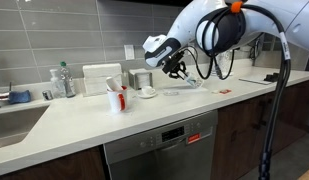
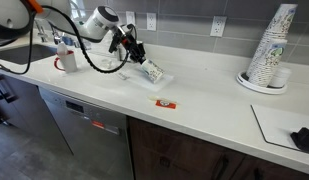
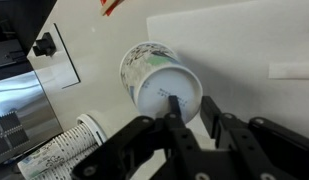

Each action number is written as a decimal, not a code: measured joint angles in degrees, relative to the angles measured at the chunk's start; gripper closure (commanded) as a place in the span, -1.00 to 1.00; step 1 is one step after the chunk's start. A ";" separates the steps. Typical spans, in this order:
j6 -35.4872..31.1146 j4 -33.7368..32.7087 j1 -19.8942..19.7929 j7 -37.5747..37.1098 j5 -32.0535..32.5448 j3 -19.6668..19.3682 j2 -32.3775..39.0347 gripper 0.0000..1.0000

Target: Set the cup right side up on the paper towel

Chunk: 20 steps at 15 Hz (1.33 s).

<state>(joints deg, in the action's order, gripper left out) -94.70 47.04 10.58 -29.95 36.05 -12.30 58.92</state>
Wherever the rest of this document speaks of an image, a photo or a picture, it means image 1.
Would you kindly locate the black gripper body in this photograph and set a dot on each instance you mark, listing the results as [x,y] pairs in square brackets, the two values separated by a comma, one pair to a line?
[172,63]

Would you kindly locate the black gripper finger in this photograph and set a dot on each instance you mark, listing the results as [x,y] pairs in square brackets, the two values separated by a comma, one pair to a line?
[178,76]
[183,68]

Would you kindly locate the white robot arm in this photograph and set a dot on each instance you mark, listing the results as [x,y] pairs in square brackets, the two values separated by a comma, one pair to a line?
[194,20]

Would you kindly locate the small white espresso cup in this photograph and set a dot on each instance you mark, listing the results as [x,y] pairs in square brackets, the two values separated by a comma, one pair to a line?
[147,90]

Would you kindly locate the small clear plastic packet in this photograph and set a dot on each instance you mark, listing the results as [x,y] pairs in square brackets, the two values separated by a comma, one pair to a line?
[170,93]

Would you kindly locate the metal napkin dispenser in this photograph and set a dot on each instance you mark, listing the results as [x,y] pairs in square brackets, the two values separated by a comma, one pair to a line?
[140,79]

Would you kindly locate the small white saucer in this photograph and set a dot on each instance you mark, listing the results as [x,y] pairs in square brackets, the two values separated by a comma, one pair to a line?
[146,96]

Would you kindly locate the short stack of paper cups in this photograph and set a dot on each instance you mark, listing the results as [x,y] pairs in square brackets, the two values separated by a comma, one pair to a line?
[224,63]

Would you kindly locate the round white tray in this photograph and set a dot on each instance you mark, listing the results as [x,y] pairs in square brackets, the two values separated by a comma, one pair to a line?
[227,74]

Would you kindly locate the red sauce packet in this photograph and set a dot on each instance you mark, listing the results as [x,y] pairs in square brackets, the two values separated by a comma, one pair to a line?
[225,91]

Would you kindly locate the white object inside mug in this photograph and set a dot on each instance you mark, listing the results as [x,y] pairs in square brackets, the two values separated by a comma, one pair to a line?
[112,83]

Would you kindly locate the white flat mat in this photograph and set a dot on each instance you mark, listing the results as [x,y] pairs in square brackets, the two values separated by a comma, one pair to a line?
[254,80]

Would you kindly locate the stack of folded paper towels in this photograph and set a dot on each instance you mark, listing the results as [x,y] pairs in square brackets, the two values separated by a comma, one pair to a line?
[99,76]

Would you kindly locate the stainless steel dishwasher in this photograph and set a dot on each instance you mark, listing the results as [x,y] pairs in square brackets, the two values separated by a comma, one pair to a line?
[160,153]

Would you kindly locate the black object on mat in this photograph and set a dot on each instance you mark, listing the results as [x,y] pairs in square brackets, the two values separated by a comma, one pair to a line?
[270,77]

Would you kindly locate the plastic bottle green cap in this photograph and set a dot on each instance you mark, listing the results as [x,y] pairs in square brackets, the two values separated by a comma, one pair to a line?
[68,83]

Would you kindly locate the clear soap bottle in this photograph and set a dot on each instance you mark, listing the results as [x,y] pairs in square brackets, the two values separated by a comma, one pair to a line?
[56,85]

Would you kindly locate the small metal can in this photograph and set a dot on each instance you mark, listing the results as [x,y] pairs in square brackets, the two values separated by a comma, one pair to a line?
[47,95]

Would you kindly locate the blue sponge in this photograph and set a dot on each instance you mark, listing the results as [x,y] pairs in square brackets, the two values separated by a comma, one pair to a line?
[19,97]

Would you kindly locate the kitchen sink basin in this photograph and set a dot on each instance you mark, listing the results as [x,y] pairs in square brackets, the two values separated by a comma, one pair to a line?
[14,125]

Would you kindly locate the chrome faucet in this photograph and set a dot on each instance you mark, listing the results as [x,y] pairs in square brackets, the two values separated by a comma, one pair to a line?
[0,98]

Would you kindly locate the white wall switch plate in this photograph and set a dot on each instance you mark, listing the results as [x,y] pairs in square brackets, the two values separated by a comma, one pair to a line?
[129,52]

